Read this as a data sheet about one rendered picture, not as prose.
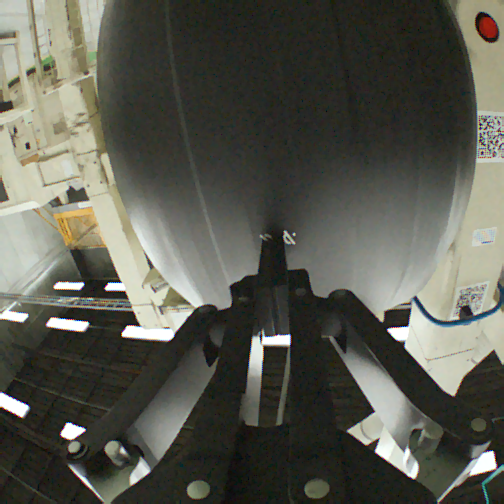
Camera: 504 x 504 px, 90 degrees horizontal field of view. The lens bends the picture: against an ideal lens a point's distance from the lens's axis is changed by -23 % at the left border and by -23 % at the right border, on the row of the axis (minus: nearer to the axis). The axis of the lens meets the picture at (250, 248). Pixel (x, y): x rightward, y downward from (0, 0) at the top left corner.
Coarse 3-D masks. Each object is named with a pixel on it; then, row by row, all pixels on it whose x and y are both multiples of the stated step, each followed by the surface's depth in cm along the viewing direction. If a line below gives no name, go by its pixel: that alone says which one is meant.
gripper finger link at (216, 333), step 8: (256, 280) 18; (256, 296) 16; (224, 312) 15; (224, 320) 15; (216, 328) 15; (224, 328) 15; (208, 336) 15; (216, 336) 15; (208, 344) 15; (216, 344) 15
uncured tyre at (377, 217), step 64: (128, 0) 16; (192, 0) 15; (256, 0) 15; (320, 0) 15; (384, 0) 14; (128, 64) 17; (192, 64) 16; (256, 64) 16; (320, 64) 16; (384, 64) 15; (448, 64) 15; (128, 128) 19; (192, 128) 18; (256, 128) 18; (320, 128) 17; (384, 128) 17; (448, 128) 17; (128, 192) 23; (192, 192) 20; (256, 192) 20; (320, 192) 19; (384, 192) 19; (448, 192) 19; (192, 256) 23; (256, 256) 23; (320, 256) 23; (384, 256) 23
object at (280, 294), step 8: (280, 240) 21; (280, 248) 20; (280, 256) 19; (280, 264) 18; (272, 272) 17; (280, 272) 17; (272, 280) 16; (280, 280) 16; (272, 288) 15; (280, 288) 15; (288, 288) 16; (280, 296) 15; (280, 304) 16; (280, 312) 16; (280, 320) 16; (288, 320) 16; (280, 328) 16; (288, 328) 16; (280, 336) 16
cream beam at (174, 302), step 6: (168, 294) 90; (174, 294) 90; (180, 294) 89; (168, 300) 87; (174, 300) 87; (180, 300) 87; (186, 300) 86; (162, 306) 86; (168, 306) 85; (174, 306) 85; (180, 306) 85; (186, 306) 85; (192, 306) 85; (168, 312) 86; (174, 312) 86; (180, 312) 86; (378, 312) 83; (168, 318) 87; (378, 318) 83; (174, 324) 88; (174, 330) 89
